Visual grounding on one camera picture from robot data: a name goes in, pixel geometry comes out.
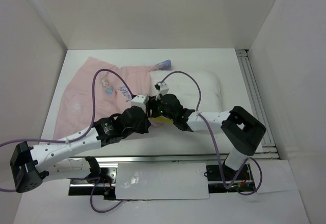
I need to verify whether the purple cable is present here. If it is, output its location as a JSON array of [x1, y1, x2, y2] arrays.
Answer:
[[159, 70, 263, 195], [0, 68, 134, 193]]

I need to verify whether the pink blue printed pillowcase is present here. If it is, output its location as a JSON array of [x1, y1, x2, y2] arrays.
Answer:
[[53, 57, 172, 140]]

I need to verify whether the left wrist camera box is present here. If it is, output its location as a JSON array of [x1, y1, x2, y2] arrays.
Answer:
[[130, 94, 149, 108]]

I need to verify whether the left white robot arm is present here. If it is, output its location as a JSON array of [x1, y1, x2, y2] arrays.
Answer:
[[10, 106, 151, 193]]

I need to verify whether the aluminium side rail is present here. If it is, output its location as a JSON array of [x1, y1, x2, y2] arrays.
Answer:
[[235, 49, 280, 160]]

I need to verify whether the white pillow yellow trim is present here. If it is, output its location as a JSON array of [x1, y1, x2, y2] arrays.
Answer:
[[149, 71, 223, 113]]

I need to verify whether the white cover sheet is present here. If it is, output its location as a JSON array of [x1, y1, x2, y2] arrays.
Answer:
[[115, 162, 209, 200]]

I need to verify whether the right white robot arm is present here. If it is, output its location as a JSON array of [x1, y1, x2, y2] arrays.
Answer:
[[147, 94, 266, 179]]

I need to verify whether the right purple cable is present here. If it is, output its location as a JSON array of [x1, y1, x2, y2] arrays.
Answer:
[[159, 70, 263, 195]]

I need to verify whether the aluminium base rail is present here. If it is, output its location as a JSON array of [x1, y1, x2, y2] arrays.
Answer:
[[39, 154, 257, 195]]

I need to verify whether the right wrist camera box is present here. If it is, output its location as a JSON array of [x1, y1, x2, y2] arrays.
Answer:
[[154, 81, 169, 96]]

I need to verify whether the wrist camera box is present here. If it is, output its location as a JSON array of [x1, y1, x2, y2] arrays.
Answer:
[[154, 81, 169, 96], [130, 94, 149, 108]]

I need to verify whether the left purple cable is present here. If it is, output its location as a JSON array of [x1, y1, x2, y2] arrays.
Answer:
[[0, 68, 134, 193]]

